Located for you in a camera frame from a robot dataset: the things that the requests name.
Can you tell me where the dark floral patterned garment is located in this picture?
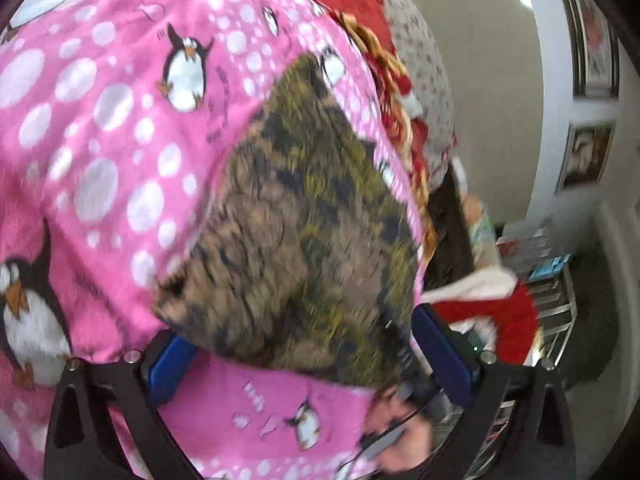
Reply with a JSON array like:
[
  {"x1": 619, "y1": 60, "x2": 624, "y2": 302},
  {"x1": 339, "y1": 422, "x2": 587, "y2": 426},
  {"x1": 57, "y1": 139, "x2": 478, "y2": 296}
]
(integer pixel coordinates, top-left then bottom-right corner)
[{"x1": 151, "y1": 53, "x2": 418, "y2": 387}]

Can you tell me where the metal rack shelf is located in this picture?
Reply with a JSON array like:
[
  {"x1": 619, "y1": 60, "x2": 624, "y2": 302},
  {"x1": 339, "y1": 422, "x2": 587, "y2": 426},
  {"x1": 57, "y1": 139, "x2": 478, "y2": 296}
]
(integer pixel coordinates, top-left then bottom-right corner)
[{"x1": 429, "y1": 219, "x2": 580, "y2": 480}]

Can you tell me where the red cloth on chair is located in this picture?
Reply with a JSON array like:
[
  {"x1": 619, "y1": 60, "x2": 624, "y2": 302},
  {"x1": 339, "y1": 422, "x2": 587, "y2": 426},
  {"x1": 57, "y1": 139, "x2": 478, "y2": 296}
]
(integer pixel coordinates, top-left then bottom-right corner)
[{"x1": 433, "y1": 282, "x2": 538, "y2": 365}]

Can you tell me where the white plastic chair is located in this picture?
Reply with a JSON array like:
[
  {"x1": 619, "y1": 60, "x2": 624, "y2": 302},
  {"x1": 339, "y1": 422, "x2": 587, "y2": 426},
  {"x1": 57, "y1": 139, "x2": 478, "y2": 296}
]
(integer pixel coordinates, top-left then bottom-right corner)
[{"x1": 420, "y1": 266, "x2": 518, "y2": 304}]

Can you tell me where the dark carved wooden headboard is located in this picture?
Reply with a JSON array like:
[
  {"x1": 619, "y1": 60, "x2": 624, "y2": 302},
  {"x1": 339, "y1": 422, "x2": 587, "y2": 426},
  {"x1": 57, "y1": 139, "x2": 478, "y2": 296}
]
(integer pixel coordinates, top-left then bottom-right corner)
[{"x1": 423, "y1": 169, "x2": 474, "y2": 292}]

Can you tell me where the framed picture lower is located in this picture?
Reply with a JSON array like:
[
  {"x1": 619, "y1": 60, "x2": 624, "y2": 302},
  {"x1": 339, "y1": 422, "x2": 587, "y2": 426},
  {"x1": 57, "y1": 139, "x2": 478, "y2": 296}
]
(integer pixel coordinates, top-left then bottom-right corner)
[{"x1": 556, "y1": 122, "x2": 615, "y2": 192}]

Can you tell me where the framed picture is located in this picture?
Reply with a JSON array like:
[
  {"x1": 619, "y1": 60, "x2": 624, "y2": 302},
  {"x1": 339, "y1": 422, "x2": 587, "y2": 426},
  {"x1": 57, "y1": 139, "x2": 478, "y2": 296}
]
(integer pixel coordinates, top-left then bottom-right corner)
[
  {"x1": 563, "y1": 0, "x2": 620, "y2": 100},
  {"x1": 556, "y1": 122, "x2": 615, "y2": 192}
]

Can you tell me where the floral grey quilt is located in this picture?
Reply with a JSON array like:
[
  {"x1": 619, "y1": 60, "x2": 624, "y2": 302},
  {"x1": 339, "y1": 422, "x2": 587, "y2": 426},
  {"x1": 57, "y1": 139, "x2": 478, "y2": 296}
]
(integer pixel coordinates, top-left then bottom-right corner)
[{"x1": 384, "y1": 0, "x2": 456, "y2": 192}]

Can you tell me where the pink penguin blanket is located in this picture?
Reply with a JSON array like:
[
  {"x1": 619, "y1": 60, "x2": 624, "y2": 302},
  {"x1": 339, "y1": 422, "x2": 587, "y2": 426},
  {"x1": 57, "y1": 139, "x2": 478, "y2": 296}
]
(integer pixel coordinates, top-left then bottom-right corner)
[{"x1": 1, "y1": 0, "x2": 422, "y2": 479}]

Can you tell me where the framed picture upper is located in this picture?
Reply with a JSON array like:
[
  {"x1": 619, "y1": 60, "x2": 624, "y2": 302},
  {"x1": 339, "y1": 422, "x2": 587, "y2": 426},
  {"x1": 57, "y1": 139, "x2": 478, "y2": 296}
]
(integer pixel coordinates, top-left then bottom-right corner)
[{"x1": 563, "y1": 0, "x2": 620, "y2": 100}]

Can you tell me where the red yellow fleece blanket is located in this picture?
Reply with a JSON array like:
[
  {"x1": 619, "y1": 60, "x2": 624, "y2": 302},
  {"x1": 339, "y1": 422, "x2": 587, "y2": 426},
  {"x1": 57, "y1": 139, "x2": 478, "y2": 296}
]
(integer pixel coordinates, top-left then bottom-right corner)
[{"x1": 332, "y1": 11, "x2": 438, "y2": 264}]

